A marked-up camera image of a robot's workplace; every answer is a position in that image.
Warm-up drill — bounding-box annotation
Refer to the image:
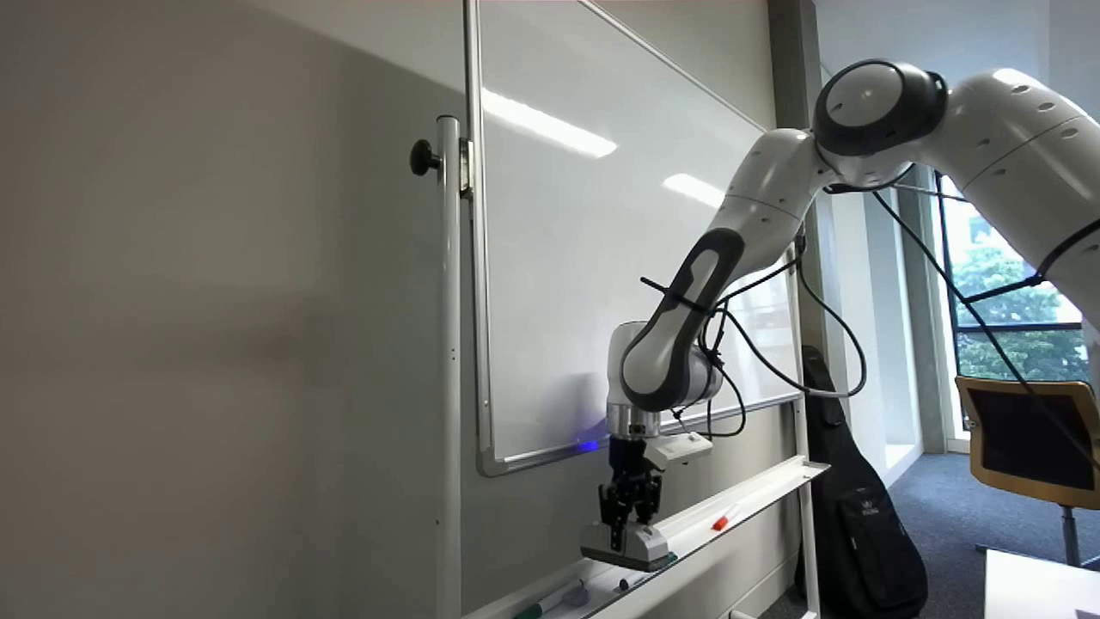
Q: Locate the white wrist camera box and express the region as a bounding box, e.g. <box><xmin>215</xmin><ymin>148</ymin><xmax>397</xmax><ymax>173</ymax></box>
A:
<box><xmin>644</xmin><ymin>426</ymin><xmax>719</xmax><ymax>472</ymax></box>

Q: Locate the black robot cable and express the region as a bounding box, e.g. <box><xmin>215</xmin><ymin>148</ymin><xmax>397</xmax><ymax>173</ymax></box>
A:
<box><xmin>634</xmin><ymin>179</ymin><xmax>1100</xmax><ymax>473</ymax></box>

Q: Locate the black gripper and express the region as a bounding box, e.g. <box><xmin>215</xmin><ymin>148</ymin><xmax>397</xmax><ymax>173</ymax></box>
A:
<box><xmin>590</xmin><ymin>431</ymin><xmax>665</xmax><ymax>558</ymax></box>

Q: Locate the white table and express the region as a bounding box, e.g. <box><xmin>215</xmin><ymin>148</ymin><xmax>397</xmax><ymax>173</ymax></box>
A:
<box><xmin>979</xmin><ymin>545</ymin><xmax>1100</xmax><ymax>619</ymax></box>

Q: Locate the white grey whiteboard eraser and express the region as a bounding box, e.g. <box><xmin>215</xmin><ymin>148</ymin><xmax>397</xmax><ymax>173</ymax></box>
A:
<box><xmin>576</xmin><ymin>520</ymin><xmax>681</xmax><ymax>574</ymax></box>

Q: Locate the white whiteboard pen tray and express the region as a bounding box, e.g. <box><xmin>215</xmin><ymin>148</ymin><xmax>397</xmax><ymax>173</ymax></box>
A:
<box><xmin>462</xmin><ymin>452</ymin><xmax>836</xmax><ymax>619</ymax></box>

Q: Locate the window with black frame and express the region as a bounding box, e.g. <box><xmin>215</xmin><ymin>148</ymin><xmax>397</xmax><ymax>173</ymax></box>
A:
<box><xmin>935</xmin><ymin>168</ymin><xmax>1100</xmax><ymax>387</ymax></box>

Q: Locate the large white whiteboard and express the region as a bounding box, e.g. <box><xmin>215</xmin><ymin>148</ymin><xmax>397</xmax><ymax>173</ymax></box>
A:
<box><xmin>461</xmin><ymin>0</ymin><xmax>807</xmax><ymax>480</ymax></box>

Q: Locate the thin white stand post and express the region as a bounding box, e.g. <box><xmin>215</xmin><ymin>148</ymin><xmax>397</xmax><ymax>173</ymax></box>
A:
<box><xmin>786</xmin><ymin>391</ymin><xmax>825</xmax><ymax>619</ymax></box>

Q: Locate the white marker with blue cap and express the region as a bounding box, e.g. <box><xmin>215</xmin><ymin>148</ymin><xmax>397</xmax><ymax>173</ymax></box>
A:
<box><xmin>547</xmin><ymin>576</ymin><xmax>593</xmax><ymax>619</ymax></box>

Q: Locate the white whiteboard stand post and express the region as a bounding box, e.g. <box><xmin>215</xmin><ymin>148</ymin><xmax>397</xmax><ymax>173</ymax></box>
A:
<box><xmin>434</xmin><ymin>110</ymin><xmax>470</xmax><ymax>619</ymax></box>

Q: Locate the black round clamp knob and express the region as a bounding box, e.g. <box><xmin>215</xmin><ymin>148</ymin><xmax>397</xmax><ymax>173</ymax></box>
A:
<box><xmin>407</xmin><ymin>134</ymin><xmax>448</xmax><ymax>183</ymax></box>

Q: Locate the black guitar bag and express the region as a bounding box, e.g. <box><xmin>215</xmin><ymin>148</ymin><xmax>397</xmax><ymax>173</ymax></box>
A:
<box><xmin>802</xmin><ymin>339</ymin><xmax>932</xmax><ymax>619</ymax></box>

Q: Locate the wooden chair with black back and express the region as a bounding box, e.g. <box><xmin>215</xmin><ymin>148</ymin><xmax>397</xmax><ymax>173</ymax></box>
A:
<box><xmin>951</xmin><ymin>373</ymin><xmax>1100</xmax><ymax>567</ymax></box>

